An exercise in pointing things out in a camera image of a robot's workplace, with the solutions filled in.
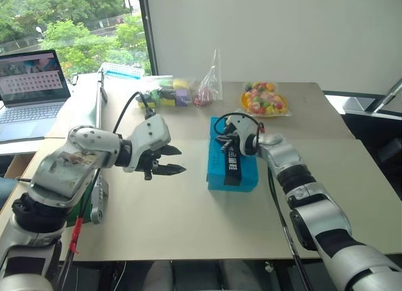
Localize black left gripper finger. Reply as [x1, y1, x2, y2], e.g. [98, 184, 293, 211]
[155, 163, 188, 177]
[158, 145, 183, 157]

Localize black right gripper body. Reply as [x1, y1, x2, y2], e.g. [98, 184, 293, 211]
[219, 123, 241, 149]

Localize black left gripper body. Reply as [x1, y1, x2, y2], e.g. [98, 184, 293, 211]
[136, 146, 165, 181]

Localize blue box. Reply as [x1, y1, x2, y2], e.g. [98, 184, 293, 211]
[206, 116, 260, 193]

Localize clear bag with red pieces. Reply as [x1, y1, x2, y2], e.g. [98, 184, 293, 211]
[192, 49, 224, 108]

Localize bag of coloured foam blocks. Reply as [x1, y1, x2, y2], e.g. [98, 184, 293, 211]
[136, 77, 200, 110]

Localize white perforated plastic basket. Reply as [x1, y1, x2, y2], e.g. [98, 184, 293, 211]
[98, 62, 146, 80]

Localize dark grey rounded shape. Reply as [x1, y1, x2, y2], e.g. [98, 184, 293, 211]
[147, 260, 174, 291]
[219, 260, 271, 291]

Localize dark side desk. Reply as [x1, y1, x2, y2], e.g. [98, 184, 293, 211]
[322, 89, 402, 204]

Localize grey open laptop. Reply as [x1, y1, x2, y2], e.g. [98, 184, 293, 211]
[0, 50, 72, 145]

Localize grey metal device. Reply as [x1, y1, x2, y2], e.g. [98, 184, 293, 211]
[371, 78, 402, 116]

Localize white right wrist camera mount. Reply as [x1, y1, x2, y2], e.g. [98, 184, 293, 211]
[225, 114, 260, 156]

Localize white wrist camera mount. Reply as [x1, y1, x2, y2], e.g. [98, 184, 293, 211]
[225, 114, 260, 156]
[122, 114, 172, 173]

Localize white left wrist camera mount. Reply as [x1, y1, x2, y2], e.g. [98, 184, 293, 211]
[122, 114, 172, 173]

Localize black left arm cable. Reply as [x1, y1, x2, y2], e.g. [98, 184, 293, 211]
[58, 91, 155, 291]

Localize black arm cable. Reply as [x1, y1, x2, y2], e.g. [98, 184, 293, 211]
[215, 113, 315, 291]
[58, 91, 155, 291]

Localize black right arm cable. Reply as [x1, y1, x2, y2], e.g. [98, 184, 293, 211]
[215, 113, 315, 291]

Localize black window frame post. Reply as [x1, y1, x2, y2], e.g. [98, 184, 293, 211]
[136, 0, 161, 77]

